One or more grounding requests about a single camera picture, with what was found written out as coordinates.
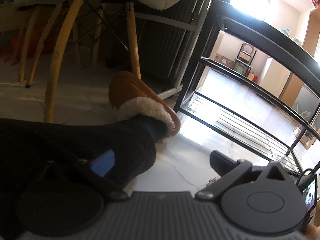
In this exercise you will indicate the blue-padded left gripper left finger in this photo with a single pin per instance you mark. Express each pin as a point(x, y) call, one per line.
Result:
point(98, 168)

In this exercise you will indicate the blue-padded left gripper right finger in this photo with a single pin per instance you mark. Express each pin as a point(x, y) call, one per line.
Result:
point(231, 174)

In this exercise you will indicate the right hand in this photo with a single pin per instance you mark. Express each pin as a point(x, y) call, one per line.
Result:
point(312, 232)

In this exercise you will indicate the black trousered leg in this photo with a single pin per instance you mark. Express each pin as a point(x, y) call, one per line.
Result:
point(44, 188)

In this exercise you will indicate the brown fleece-lined slipper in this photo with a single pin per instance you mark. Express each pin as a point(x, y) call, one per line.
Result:
point(141, 113)

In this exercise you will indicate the black metal shoe rack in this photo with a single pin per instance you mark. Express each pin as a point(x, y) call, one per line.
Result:
point(222, 109)

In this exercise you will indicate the cardboard box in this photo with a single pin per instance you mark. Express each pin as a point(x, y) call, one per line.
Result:
point(224, 60)

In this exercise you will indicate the white framed radiator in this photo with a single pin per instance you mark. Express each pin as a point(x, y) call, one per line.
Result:
point(167, 31)

